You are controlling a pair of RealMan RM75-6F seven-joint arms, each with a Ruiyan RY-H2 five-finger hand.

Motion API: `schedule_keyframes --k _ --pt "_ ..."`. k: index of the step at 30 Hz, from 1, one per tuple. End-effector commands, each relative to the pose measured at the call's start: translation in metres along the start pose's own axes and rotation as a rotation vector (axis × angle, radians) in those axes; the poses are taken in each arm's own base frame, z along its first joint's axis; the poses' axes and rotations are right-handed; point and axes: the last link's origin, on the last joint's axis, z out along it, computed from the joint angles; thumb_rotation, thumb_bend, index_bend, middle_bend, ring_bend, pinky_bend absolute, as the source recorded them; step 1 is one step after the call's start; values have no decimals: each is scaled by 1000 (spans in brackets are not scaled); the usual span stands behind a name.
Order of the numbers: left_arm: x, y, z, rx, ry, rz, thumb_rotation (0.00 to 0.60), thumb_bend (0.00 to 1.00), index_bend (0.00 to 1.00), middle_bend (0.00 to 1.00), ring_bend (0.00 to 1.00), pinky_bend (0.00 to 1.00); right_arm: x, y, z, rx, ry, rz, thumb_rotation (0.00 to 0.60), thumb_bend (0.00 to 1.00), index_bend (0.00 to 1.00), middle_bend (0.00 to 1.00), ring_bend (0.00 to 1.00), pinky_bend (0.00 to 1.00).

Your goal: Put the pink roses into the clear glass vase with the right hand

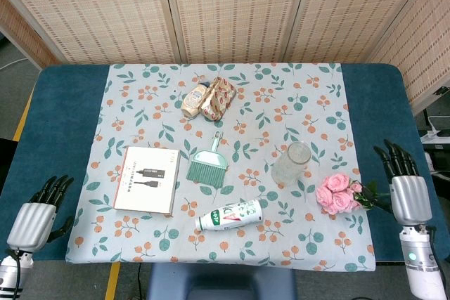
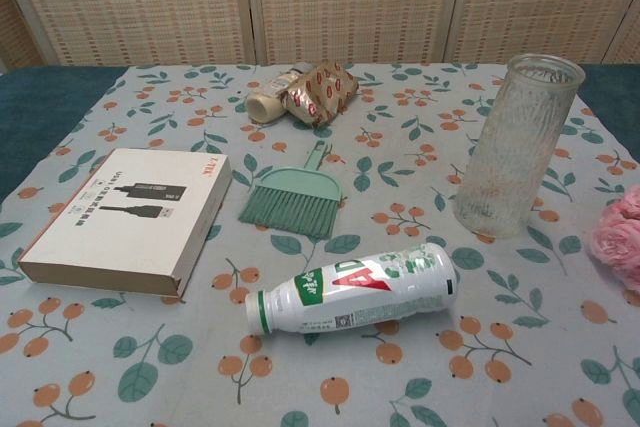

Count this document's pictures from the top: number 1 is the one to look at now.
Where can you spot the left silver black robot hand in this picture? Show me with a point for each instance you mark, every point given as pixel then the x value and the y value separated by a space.
pixel 31 221

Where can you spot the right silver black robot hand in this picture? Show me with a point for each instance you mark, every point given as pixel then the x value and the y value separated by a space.
pixel 409 198

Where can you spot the pink rose bouquet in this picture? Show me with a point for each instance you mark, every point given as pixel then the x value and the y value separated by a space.
pixel 335 192

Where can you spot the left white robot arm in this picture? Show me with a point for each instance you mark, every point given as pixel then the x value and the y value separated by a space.
pixel 12 275

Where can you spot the white power strip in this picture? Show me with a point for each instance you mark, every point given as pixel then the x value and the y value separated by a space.
pixel 433 135

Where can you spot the clear glass jar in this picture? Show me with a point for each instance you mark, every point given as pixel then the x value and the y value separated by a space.
pixel 292 164

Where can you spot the white green milk bottle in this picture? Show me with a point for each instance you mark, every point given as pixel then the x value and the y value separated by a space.
pixel 230 216

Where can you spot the green mini dustpan brush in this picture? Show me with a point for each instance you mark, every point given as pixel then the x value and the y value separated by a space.
pixel 208 166

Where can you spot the floral leaf print tablecloth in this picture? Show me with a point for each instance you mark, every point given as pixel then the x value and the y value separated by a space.
pixel 225 173

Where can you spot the beige squeeze sauce bottle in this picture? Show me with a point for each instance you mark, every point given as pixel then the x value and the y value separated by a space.
pixel 194 99

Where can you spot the brown red snack bag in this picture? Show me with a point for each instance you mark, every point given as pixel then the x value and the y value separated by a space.
pixel 217 98

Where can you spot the bamboo folding screen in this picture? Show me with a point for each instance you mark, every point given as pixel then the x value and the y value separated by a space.
pixel 225 12

